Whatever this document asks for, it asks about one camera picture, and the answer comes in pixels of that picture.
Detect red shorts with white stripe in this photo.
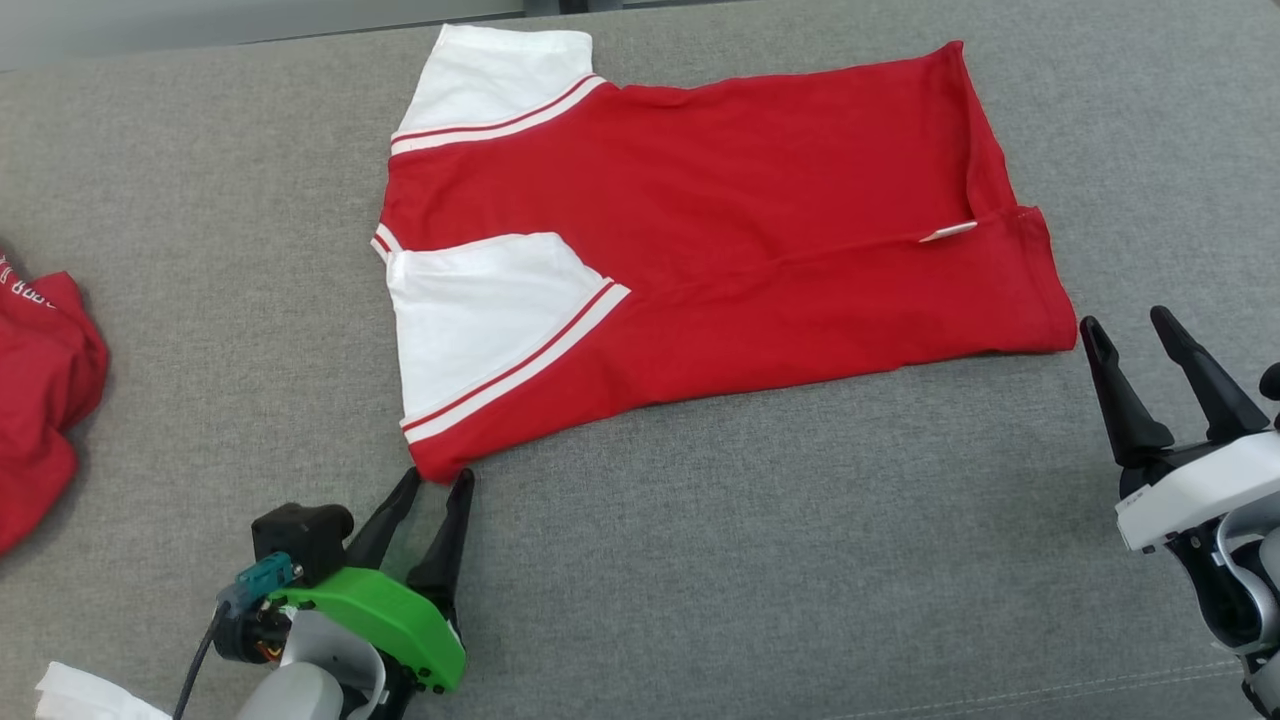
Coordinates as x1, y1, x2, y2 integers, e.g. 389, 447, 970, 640
0, 245, 110, 557

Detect grey fabric sofa seat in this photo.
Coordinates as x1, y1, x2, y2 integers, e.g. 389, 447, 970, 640
0, 0, 1280, 720

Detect white crumpled sheet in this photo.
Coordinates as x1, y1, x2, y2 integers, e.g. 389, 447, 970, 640
35, 661, 173, 720

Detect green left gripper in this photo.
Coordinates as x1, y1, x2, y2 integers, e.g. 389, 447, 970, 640
213, 467, 476, 694

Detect red and white t-shirt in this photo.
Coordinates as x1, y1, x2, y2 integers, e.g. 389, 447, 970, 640
371, 24, 1080, 485

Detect left arm teal plug cable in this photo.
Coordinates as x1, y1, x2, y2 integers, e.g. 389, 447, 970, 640
172, 553, 302, 720

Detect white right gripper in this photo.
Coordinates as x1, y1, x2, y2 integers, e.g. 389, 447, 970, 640
1080, 306, 1280, 554

